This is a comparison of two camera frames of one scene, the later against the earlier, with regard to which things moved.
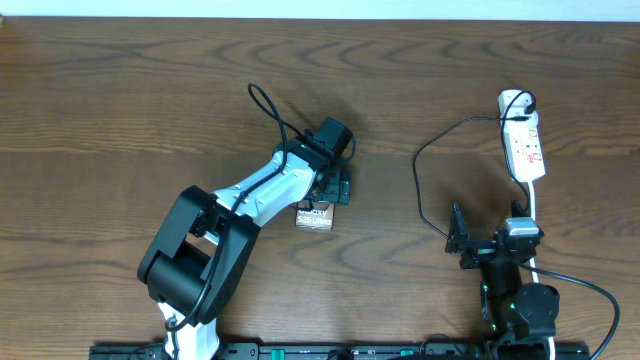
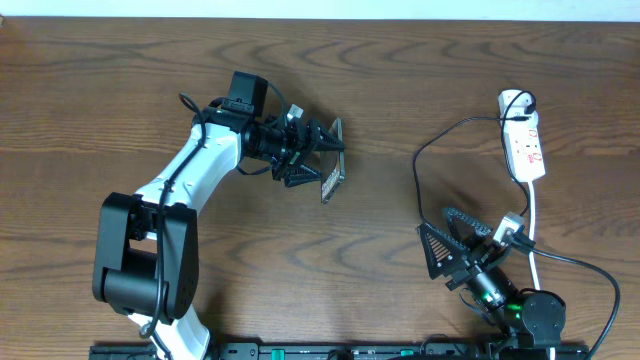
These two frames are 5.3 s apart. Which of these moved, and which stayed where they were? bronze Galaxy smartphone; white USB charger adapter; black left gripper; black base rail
Moved: bronze Galaxy smartphone; black left gripper
Stayed: black base rail; white USB charger adapter
